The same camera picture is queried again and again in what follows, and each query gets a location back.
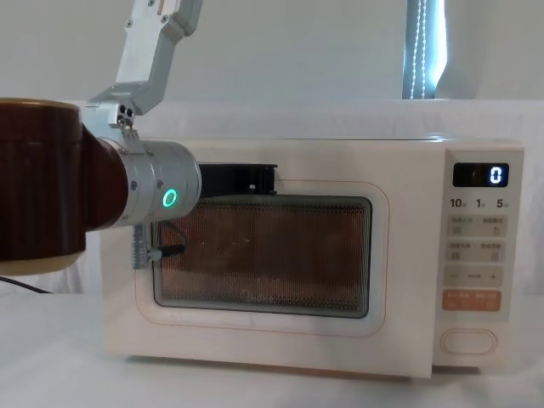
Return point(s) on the white curtain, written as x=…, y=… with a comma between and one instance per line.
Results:
x=297, y=47

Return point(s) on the oven control panel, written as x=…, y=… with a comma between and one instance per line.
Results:
x=478, y=263

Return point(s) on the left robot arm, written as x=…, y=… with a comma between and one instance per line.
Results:
x=42, y=178

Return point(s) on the cream oven door with window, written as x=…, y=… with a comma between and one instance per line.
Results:
x=272, y=344

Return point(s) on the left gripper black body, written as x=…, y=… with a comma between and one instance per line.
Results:
x=231, y=180

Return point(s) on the cream microwave oven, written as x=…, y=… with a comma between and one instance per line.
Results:
x=323, y=157

